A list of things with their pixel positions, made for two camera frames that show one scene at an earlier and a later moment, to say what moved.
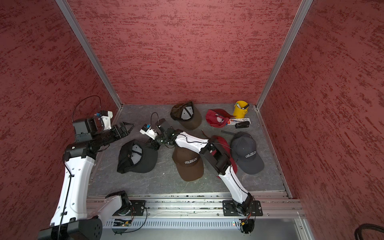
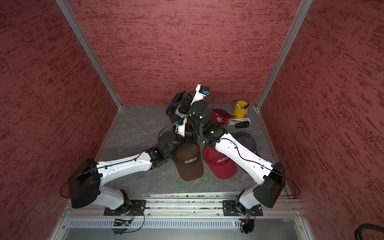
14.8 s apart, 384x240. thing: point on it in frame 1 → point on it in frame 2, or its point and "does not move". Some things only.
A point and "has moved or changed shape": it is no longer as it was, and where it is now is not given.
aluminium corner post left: x=72 y=21 does not move
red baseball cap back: x=217 y=118 does not move
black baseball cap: x=136 y=157 has moved or changed shape
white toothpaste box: x=234 y=121 does not move
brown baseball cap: x=189 y=164 does not move
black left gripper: x=116 y=129 → x=194 y=138
